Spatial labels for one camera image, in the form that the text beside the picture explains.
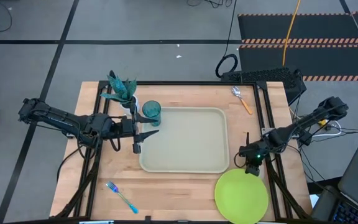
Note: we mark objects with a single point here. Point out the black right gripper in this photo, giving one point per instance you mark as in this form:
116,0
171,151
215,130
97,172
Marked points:
255,151

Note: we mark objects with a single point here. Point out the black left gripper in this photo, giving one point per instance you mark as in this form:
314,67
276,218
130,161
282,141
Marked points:
123,128

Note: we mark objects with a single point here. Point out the teal faceted plastic cup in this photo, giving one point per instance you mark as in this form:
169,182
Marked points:
151,109

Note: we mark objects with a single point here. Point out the beige plastic tray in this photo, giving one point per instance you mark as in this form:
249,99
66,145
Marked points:
185,143

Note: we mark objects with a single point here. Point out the lime green plate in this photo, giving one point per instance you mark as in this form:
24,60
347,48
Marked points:
241,199

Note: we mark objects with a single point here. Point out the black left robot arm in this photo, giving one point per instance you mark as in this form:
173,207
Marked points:
57,119

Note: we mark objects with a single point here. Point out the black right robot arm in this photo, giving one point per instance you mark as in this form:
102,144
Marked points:
306,123

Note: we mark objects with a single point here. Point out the snake plant in white pot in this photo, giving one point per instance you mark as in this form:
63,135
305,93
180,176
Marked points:
123,90

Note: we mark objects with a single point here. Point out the black perforated computer case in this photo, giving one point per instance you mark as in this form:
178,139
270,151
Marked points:
275,76

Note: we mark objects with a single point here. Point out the black mat hazard stripes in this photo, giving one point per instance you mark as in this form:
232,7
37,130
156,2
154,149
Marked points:
259,59
259,28

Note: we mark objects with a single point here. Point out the black aluminium table frame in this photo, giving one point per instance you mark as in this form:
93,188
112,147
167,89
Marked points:
182,82

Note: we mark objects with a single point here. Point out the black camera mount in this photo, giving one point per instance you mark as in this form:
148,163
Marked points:
148,219

